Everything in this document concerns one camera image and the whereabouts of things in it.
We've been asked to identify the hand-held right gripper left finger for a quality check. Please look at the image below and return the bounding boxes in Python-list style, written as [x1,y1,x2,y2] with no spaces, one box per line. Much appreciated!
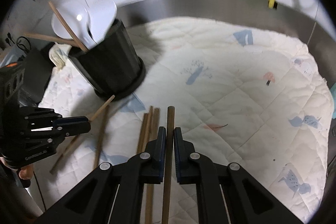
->
[34,126,167,224]

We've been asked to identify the group of wooden chopsticks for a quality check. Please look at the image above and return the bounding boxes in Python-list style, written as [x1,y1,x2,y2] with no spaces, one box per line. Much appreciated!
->
[24,1,161,224]

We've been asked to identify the person's left hand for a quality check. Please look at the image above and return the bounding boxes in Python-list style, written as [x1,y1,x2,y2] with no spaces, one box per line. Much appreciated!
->
[17,164,34,188]

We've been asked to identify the translucent white rice spoon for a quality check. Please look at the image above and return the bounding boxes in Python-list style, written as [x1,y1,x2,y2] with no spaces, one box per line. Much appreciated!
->
[52,2,92,50]

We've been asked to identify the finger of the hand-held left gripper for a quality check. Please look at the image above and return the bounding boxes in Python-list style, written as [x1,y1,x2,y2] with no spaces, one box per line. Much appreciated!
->
[18,123,91,163]
[20,107,89,128]

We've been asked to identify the printed quilted mat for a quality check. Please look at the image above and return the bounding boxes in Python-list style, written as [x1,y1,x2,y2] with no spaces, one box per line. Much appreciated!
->
[39,15,332,224]

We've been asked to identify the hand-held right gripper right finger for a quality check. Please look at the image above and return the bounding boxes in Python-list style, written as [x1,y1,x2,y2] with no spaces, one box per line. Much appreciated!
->
[174,127,302,224]

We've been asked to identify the single brown chopstick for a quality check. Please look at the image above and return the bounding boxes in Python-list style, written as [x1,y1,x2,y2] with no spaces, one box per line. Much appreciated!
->
[50,94,116,175]
[161,106,176,224]

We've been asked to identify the grey dimpled rice paddle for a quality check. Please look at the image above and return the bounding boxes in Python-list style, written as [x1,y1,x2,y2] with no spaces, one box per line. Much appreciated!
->
[88,0,117,46]

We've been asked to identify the black ribbed utensil holder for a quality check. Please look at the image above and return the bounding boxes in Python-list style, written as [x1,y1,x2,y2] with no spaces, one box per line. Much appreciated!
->
[68,19,146,102]

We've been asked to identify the black kitchen appliance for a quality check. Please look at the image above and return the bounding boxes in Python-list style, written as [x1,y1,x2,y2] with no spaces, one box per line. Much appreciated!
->
[22,49,53,102]

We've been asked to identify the blue pump bottle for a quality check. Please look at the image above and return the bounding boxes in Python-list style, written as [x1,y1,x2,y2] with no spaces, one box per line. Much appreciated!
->
[331,82,336,119]

